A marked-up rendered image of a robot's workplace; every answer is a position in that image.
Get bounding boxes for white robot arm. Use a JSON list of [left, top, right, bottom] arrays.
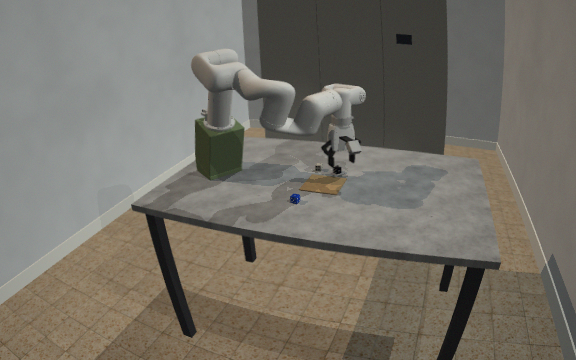
[[191, 49, 366, 136]]

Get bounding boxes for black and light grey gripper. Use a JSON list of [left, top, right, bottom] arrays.
[[321, 123, 356, 168]]

